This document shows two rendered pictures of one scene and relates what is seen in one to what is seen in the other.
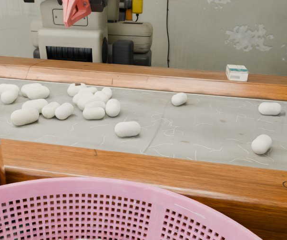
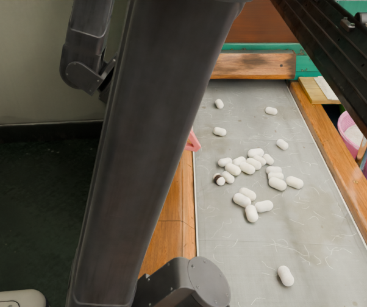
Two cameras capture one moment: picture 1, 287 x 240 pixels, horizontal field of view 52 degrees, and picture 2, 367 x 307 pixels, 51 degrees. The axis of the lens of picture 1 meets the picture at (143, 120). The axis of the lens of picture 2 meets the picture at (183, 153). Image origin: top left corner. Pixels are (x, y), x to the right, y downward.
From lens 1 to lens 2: 107 cm
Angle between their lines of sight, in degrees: 84
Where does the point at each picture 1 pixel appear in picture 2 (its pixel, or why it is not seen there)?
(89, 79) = (189, 179)
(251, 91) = not seen: hidden behind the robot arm
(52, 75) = (188, 204)
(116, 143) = (292, 149)
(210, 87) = not seen: hidden behind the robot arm
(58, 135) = (297, 169)
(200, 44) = not seen: outside the picture
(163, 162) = (319, 126)
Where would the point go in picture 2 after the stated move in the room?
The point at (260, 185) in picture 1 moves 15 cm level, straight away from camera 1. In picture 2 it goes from (317, 110) to (260, 103)
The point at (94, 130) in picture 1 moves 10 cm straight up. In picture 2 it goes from (283, 159) to (291, 122)
